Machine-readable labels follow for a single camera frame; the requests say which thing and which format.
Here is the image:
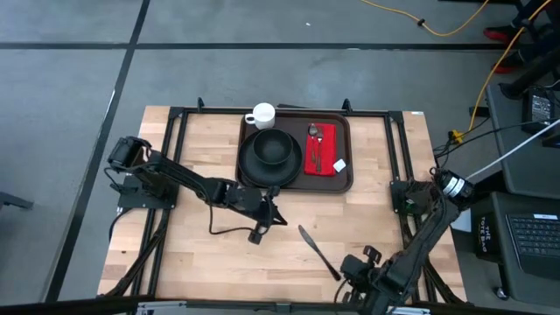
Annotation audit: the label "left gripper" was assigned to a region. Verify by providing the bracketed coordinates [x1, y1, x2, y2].
[231, 186, 289, 245]

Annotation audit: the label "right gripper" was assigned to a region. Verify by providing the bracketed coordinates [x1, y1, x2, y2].
[341, 245, 393, 305]

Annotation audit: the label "metal knife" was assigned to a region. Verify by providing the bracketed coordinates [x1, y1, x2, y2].
[298, 225, 342, 283]

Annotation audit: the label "black round plate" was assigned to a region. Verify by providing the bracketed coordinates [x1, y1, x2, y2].
[237, 129, 304, 188]

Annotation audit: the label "black bowl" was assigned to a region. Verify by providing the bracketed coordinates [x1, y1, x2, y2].
[252, 128, 295, 166]

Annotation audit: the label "red cloth napkin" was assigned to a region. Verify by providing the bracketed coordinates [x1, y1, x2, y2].
[304, 122, 347, 178]

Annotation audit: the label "metal spoon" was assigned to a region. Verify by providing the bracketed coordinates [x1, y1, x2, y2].
[307, 123, 319, 163]

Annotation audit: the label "white mug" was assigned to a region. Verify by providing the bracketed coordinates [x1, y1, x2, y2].
[243, 101, 277, 130]

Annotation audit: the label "brown plastic tray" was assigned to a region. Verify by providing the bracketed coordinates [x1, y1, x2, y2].
[234, 112, 354, 196]

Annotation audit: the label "black tote bag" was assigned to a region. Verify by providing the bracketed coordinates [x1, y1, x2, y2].
[475, 213, 500, 263]

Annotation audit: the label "dark grey cart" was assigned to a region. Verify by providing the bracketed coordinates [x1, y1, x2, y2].
[489, 192, 560, 307]

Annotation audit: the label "dark laptop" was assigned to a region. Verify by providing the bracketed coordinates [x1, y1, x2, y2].
[505, 213, 560, 281]

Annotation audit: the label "dark grey table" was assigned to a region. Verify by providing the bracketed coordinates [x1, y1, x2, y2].
[485, 82, 560, 200]

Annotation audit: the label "black power supply box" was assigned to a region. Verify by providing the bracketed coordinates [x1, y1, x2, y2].
[522, 89, 557, 135]

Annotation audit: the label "grey furniture foot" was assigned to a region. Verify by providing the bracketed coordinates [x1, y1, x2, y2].
[0, 191, 34, 211]

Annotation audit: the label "black stand legs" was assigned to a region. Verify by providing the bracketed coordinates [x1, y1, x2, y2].
[500, 43, 560, 100]

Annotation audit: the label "person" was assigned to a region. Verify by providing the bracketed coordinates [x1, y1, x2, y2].
[483, 0, 560, 75]

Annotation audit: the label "black metal table frame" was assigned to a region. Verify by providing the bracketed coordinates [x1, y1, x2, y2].
[104, 96, 465, 305]

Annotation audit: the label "black cable bundle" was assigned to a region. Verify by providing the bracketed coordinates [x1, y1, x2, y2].
[432, 117, 530, 159]

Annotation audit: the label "white cable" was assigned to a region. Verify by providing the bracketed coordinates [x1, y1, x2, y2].
[465, 129, 560, 180]

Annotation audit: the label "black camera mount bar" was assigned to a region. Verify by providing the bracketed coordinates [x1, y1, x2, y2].
[0, 296, 560, 315]

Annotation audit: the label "yellow extension cable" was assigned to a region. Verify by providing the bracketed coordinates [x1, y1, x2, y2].
[360, 0, 490, 38]
[450, 0, 553, 144]

